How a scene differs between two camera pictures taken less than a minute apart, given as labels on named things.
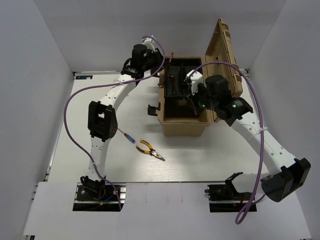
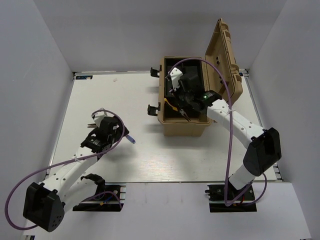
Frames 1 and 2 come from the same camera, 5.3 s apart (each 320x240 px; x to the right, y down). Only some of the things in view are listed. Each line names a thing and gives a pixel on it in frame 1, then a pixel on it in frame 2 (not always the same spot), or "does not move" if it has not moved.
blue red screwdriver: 128,137 does not move
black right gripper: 201,89 → 179,88
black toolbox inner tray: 175,71 does not move
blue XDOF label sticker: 86,77 does not move
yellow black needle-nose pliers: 152,152 → 181,110
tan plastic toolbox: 219,59 does not move
